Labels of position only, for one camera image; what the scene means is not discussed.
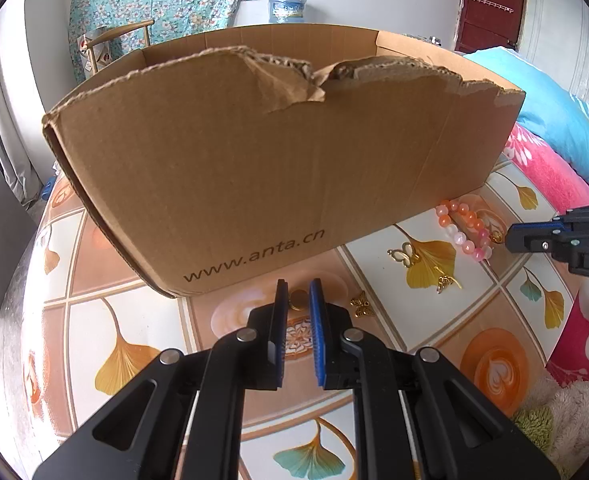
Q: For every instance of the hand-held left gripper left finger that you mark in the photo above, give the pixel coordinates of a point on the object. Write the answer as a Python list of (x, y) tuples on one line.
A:
[(277, 330)]

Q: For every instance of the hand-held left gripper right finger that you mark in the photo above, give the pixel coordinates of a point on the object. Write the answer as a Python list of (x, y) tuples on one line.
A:
[(317, 330)]

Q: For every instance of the hollow gold butterfly pendant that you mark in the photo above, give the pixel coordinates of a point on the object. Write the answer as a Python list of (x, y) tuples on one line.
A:
[(398, 254)]

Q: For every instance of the brown cardboard box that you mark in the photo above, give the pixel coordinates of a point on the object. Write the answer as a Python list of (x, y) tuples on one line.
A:
[(224, 170)]

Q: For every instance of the pink floral blanket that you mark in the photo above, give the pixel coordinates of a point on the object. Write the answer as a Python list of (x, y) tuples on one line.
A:
[(549, 170)]

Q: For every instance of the blue pillow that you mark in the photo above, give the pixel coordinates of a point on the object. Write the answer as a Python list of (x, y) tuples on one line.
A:
[(549, 110)]

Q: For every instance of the fluffy cream blanket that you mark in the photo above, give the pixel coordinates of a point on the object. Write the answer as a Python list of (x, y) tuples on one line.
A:
[(564, 410)]

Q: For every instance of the tile pattern tablecloth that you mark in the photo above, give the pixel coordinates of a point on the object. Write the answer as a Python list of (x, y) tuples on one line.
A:
[(124, 280)]

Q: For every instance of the dark red door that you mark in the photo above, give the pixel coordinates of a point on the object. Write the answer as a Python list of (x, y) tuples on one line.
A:
[(489, 0)]

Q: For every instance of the blue slipper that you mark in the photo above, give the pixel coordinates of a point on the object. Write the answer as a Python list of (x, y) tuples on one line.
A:
[(49, 182)]

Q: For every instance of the blue water bottle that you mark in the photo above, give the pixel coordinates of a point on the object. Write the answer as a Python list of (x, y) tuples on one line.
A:
[(287, 9)]

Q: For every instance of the grey curtain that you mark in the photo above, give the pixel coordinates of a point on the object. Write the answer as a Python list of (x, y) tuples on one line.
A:
[(9, 135)]

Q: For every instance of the wooden chair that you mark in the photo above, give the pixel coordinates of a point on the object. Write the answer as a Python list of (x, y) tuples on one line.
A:
[(119, 32)]

